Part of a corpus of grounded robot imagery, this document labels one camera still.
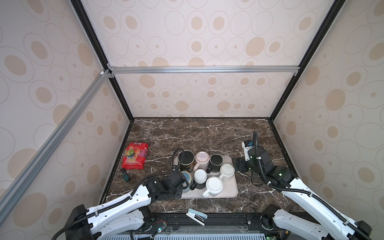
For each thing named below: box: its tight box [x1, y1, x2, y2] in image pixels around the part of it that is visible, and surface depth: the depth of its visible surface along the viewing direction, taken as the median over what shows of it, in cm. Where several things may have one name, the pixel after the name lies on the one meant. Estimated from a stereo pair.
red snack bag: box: [122, 142, 149, 170], surface depth 95 cm
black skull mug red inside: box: [177, 150, 195, 172], surface depth 87 cm
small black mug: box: [206, 153, 224, 174], surface depth 87 cm
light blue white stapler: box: [186, 208, 208, 226], surface depth 76 cm
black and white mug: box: [190, 169, 207, 191], surface depth 82 cm
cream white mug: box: [219, 163, 235, 182], surface depth 85 cm
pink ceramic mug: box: [193, 151, 210, 172], surface depth 86 cm
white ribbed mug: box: [202, 176, 224, 198], surface depth 79 cm
